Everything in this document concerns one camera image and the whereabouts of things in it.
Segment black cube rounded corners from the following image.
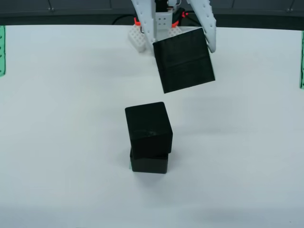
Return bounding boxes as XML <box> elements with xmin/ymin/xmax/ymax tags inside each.
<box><xmin>124</xmin><ymin>101</ymin><xmax>174</xmax><ymax>160</ymax></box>

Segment black base cable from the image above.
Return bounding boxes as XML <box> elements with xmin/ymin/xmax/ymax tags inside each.
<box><xmin>111</xmin><ymin>14</ymin><xmax>135</xmax><ymax>26</ymax></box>

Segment dark back rail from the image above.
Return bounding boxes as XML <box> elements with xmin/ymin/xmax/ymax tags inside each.
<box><xmin>0</xmin><ymin>0</ymin><xmax>304</xmax><ymax>27</ymax></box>

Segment black cube woven-texture face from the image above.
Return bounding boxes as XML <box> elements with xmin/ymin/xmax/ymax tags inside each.
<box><xmin>152</xmin><ymin>27</ymin><xmax>216</xmax><ymax>94</ymax></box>

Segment white clamp orange handle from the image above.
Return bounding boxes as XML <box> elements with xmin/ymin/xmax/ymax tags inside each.
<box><xmin>167</xmin><ymin>10</ymin><xmax>190</xmax><ymax>38</ymax></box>
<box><xmin>128</xmin><ymin>17</ymin><xmax>147</xmax><ymax>53</ymax></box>

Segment green tape strip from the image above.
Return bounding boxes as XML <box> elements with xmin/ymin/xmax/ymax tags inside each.
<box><xmin>0</xmin><ymin>25</ymin><xmax>7</xmax><ymax>78</ymax></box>
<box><xmin>298</xmin><ymin>30</ymin><xmax>304</xmax><ymax>90</ymax></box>

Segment black smooth cube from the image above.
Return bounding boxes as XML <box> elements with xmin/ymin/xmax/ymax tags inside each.
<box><xmin>129</xmin><ymin>147</ymin><xmax>170</xmax><ymax>174</ymax></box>

